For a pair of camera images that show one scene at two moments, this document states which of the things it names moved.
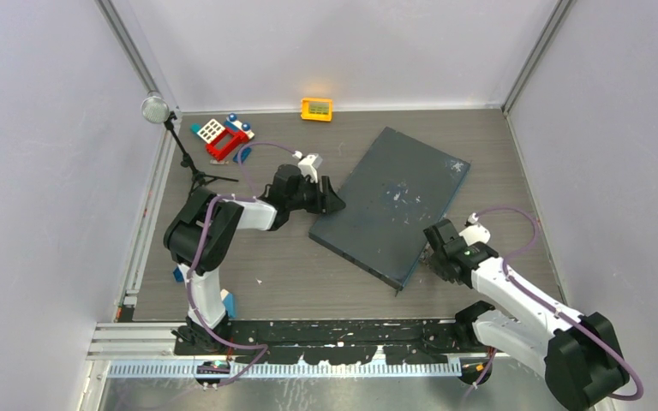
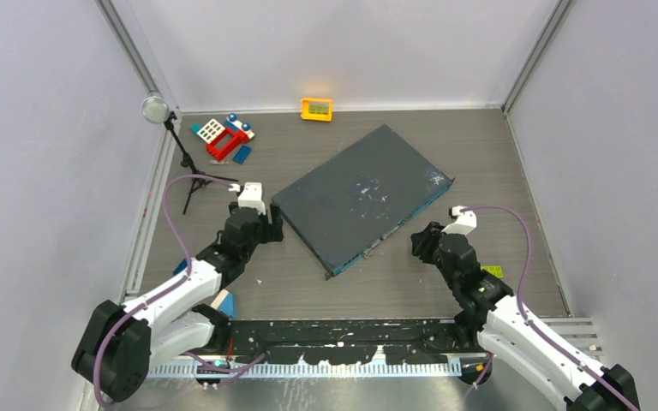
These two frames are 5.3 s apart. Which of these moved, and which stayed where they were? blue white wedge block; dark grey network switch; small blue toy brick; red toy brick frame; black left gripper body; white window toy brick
Moved: black left gripper body; dark grey network switch
Stayed: white window toy brick; blue white wedge block; red toy brick frame; small blue toy brick
